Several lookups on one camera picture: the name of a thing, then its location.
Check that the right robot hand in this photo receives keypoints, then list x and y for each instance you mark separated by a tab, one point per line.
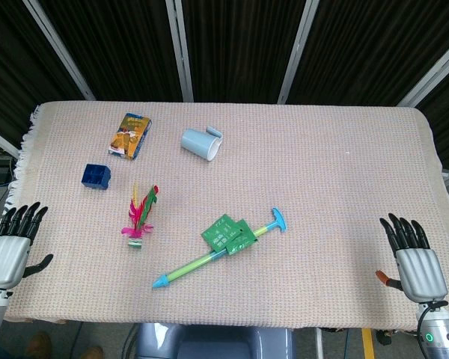
419	269

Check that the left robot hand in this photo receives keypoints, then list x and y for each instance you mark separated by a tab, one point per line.
3	254

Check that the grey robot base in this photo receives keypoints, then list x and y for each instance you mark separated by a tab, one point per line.
209	342

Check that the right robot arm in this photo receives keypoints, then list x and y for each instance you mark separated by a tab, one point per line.
436	329

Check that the feathered shuttlecock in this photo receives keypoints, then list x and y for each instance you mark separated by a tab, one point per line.
140	218

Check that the brown shoe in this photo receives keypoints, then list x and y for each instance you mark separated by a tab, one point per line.
39	345
93	353

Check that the blue square container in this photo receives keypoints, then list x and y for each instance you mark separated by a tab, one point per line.
95	176

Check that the pink woven tablecloth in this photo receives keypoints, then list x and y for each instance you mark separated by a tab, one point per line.
284	205

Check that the orange and blue carton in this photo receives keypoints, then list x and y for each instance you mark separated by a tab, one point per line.
129	136

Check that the green sachet packet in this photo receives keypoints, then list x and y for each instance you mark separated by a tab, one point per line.
243	239
219	235

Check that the green and blue water pump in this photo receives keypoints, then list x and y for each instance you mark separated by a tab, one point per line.
194	263

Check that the light blue mug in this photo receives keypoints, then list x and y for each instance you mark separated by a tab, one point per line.
202	143

